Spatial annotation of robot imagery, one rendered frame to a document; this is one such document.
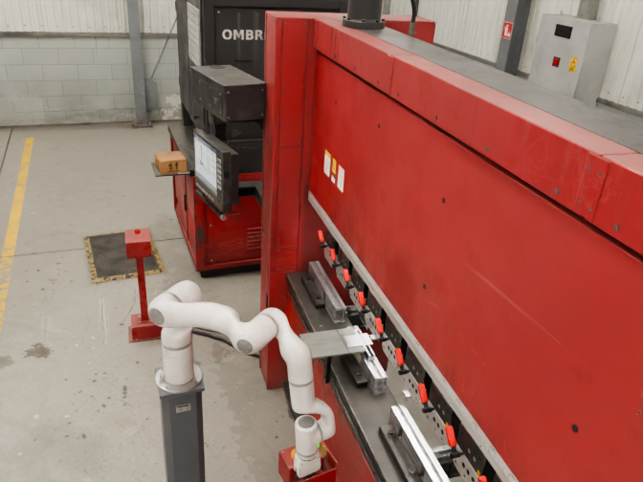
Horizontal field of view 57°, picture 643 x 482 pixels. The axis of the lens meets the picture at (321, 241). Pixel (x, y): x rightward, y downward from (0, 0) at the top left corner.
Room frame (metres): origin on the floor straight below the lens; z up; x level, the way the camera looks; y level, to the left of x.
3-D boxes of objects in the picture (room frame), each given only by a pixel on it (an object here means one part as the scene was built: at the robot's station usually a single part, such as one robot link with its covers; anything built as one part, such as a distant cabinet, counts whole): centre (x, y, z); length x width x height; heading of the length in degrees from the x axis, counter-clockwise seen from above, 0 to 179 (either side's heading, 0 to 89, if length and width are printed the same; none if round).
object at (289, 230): (3.23, -0.07, 1.15); 0.85 x 0.25 x 2.30; 109
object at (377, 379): (2.20, -0.24, 0.92); 0.39 x 0.06 x 0.10; 19
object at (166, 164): (4.30, 1.21, 1.04); 0.30 x 0.26 x 0.12; 22
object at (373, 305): (2.09, -0.27, 1.26); 0.15 x 0.09 x 0.17; 19
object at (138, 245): (3.51, 1.23, 0.41); 0.25 x 0.20 x 0.83; 109
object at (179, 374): (1.89, 0.55, 1.09); 0.19 x 0.19 x 0.18
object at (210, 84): (3.31, 0.59, 1.53); 0.51 x 0.25 x 0.85; 33
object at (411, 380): (1.71, -0.40, 1.26); 0.15 x 0.09 x 0.17; 19
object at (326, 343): (2.21, -0.08, 1.00); 0.26 x 0.18 x 0.01; 109
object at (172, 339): (1.92, 0.53, 1.30); 0.19 x 0.12 x 0.24; 155
